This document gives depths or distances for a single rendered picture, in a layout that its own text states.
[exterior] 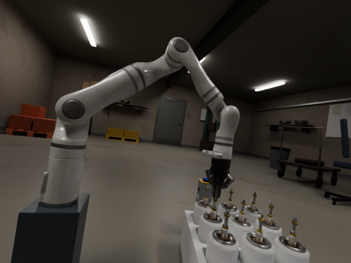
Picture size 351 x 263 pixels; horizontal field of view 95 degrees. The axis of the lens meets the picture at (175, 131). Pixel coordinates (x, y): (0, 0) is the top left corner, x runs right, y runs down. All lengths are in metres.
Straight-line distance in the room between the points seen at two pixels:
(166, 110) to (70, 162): 6.88
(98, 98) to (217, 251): 0.58
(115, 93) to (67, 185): 0.31
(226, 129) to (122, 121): 6.65
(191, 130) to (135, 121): 2.66
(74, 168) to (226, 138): 0.51
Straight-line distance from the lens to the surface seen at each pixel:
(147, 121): 7.20
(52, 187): 0.59
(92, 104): 0.54
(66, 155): 0.56
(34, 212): 0.60
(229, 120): 0.63
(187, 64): 0.64
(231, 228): 0.76
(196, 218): 0.83
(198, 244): 0.70
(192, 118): 7.77
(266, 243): 0.70
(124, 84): 0.56
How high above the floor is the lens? 0.56
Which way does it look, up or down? 1 degrees up
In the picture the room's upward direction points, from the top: 9 degrees clockwise
